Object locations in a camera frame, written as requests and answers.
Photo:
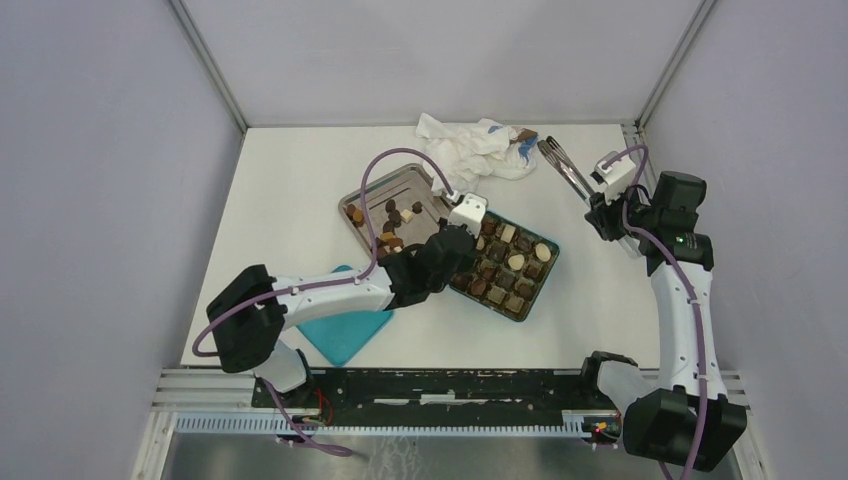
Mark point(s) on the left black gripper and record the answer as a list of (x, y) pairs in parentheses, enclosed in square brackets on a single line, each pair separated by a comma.
[(469, 257)]

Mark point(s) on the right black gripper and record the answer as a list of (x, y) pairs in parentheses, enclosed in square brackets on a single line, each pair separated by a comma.
[(601, 215)]

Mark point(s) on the teal chocolate box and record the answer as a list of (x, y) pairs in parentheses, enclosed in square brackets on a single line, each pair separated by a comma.
[(491, 283)]

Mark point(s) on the white shell chocolate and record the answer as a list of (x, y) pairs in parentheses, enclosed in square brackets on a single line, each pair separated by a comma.
[(516, 262)]

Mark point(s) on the white oval chocolate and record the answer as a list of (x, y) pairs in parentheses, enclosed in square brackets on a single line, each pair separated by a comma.
[(542, 252)]

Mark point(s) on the steel tongs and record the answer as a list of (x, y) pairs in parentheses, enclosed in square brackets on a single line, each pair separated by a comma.
[(583, 185)]

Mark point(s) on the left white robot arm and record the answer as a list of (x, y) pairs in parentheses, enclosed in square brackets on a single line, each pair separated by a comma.
[(247, 317)]

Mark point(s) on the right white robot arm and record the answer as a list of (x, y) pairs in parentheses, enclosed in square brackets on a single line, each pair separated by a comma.
[(685, 417)]

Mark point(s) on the steel tray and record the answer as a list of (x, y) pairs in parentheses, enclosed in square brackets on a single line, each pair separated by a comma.
[(409, 187)]

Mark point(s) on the white crumpled cloth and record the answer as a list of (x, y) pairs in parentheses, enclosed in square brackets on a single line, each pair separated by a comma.
[(464, 153)]

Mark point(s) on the teal box lid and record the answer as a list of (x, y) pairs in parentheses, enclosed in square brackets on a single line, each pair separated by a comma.
[(344, 334)]

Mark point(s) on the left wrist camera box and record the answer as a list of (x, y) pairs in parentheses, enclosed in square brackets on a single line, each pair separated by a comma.
[(468, 212)]

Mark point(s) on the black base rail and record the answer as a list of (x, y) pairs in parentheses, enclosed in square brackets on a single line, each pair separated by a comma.
[(373, 397)]

